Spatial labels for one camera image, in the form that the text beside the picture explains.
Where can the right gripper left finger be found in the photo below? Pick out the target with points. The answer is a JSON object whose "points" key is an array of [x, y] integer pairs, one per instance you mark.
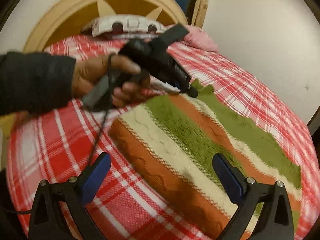
{"points": [[47, 220]]}

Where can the green striped knit sweater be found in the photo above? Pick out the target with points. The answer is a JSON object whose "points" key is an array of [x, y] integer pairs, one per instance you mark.
{"points": [[171, 140]]}

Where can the black sleeve forearm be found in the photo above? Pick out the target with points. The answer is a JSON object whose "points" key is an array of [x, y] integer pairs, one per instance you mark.
{"points": [[35, 82]]}

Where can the pink floral pillow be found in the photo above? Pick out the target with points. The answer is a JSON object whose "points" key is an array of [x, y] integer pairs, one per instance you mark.
{"points": [[197, 38]]}

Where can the grey patterned white pillow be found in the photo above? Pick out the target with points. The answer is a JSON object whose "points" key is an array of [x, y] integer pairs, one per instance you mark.
{"points": [[123, 24]]}

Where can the beige curtain right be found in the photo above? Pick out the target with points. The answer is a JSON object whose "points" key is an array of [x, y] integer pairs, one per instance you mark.
{"points": [[199, 12]]}

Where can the red plaid bed sheet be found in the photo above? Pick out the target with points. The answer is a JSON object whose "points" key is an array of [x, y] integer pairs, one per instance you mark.
{"points": [[56, 146]]}

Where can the cream wooden headboard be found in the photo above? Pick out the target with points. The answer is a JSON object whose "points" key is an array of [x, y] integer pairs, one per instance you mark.
{"points": [[67, 17]]}

